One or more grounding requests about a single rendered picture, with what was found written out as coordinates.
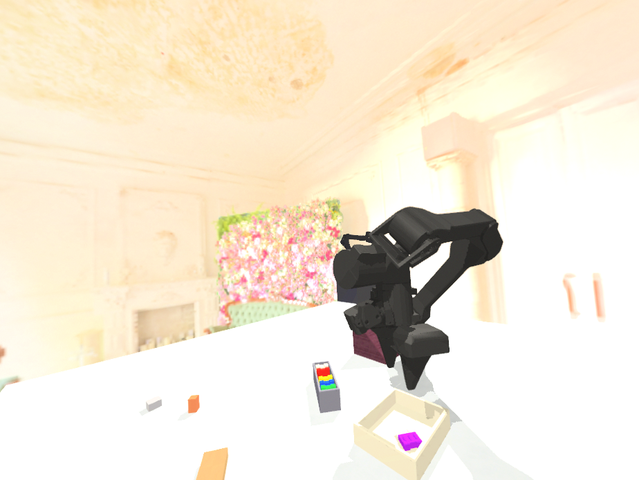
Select cream rectangular tray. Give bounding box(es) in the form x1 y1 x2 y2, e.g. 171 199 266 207
353 388 451 480

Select violet fuse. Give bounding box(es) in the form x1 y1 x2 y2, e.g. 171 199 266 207
395 428 422 451

